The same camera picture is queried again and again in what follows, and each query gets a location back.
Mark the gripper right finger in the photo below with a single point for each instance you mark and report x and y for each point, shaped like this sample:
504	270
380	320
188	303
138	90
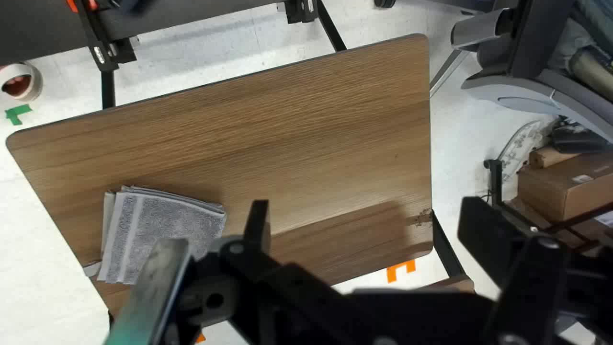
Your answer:
533	287

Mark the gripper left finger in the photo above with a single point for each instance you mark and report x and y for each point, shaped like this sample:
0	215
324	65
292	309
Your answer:
150	293

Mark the grey towel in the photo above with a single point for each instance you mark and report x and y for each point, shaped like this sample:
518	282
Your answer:
159	230

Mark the brown wooden table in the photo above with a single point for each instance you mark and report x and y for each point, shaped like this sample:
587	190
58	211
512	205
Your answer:
447	245

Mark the brown cardboard box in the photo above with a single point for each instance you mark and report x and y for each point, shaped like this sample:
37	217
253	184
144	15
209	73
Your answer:
566	184

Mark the orange floor tape marker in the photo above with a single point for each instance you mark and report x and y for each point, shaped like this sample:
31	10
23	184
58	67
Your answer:
399	270

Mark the white printed paper sheet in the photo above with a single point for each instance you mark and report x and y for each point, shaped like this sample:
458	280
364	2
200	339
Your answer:
520	149

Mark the green floor tape marker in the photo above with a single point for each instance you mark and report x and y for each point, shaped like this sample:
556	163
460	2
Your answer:
16	115

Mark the grey office chair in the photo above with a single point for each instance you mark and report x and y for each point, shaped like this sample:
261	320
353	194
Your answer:
543	44

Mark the white tape roll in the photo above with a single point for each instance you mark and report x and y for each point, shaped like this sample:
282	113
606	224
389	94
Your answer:
29	75

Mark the black bar clamp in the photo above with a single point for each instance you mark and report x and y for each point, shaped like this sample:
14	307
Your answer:
299	8
108	40

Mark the black perforated platform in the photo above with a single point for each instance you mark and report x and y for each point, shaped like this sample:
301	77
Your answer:
39	25

